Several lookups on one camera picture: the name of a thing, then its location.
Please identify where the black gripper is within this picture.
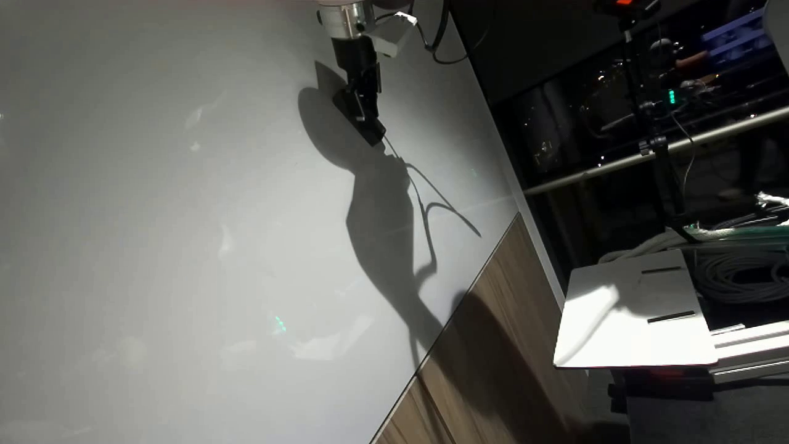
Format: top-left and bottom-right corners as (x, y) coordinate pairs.
(330, 33), (389, 126)

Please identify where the black equipment rack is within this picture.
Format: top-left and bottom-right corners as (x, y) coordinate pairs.
(445, 0), (789, 274)

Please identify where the black tripod stand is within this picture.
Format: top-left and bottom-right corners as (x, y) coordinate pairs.
(618, 8), (701, 246)

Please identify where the long metal bar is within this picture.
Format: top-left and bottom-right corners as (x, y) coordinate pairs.
(522, 104), (789, 197)

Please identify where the white slotted platform board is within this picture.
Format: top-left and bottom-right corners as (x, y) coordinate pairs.
(551, 246), (720, 371)

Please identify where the blue box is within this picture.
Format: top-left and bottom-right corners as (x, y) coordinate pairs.
(701, 9), (776, 72)

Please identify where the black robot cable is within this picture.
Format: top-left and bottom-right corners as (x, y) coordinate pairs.
(413, 0), (470, 67)

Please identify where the green strap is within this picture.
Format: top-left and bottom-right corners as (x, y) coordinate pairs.
(698, 219), (789, 249)

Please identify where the black coiled hose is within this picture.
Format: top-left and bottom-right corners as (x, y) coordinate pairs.
(686, 244), (789, 311)

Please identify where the aluminium rail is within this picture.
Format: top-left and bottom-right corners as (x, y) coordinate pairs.
(708, 318), (789, 383)

